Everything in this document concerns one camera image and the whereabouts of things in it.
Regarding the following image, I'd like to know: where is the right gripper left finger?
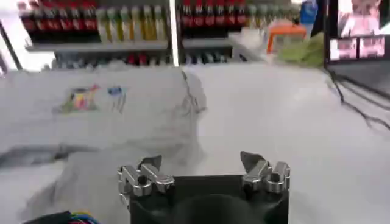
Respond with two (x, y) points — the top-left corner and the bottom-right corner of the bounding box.
(118, 155), (176, 197)

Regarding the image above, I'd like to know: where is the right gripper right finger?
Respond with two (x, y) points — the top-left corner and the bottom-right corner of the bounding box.
(239, 151), (291, 194)

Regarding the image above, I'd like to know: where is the pale grey printed shirt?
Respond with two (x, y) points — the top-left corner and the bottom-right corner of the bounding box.
(0, 65), (208, 224)

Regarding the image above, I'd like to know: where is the green soft item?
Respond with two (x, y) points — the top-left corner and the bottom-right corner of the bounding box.
(276, 32), (325, 68)

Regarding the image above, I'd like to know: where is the orange and white box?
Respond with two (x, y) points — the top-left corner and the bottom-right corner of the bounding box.
(266, 23), (308, 54)

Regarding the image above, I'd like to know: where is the shelf rack with drink bottles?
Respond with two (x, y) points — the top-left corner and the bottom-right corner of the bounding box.
(18, 0), (175, 69)
(175, 0), (301, 65)

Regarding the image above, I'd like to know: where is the blue bottle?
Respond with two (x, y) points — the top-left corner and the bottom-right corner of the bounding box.
(299, 0), (319, 35)

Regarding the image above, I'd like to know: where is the black framed monitor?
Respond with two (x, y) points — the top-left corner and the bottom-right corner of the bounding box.
(324, 0), (390, 63)

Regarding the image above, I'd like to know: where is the thin dark pole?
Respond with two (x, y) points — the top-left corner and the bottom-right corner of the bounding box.
(0, 21), (24, 71)

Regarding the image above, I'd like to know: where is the coloured wire bundle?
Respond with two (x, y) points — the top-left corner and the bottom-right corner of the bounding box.
(23, 209), (101, 224)

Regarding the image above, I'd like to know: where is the black cable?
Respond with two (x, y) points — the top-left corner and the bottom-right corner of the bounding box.
(333, 74), (390, 102)
(328, 70), (390, 131)

